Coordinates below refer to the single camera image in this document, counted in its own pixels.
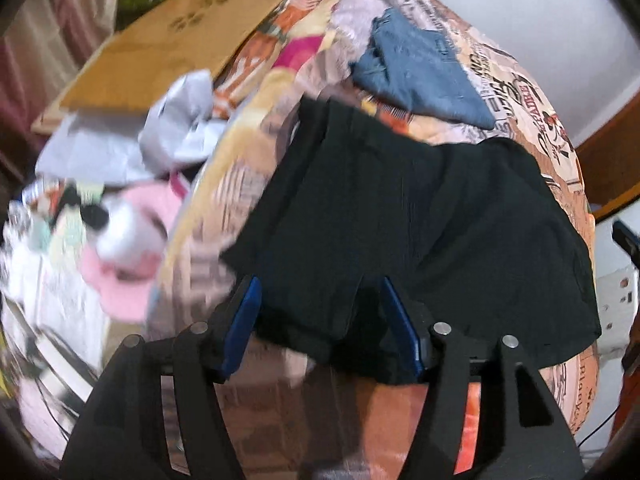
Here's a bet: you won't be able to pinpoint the printed newspaper-pattern bedspread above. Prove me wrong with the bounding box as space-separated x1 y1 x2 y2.
144 0 594 479

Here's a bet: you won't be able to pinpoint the pink white plush toy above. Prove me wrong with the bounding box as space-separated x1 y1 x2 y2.
79 181 182 324

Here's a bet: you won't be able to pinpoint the white power strip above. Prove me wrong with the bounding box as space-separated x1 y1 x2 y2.
596 266 639 361

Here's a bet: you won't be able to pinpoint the black pants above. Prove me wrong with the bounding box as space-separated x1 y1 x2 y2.
221 98 601 385

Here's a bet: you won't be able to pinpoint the striped pink curtain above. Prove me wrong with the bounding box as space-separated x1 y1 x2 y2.
1 0 117 172

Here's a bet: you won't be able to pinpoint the grey white cloth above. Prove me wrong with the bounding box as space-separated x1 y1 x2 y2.
35 70 227 186

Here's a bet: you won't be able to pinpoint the folded blue jeans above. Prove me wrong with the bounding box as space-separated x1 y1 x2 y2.
352 8 496 130

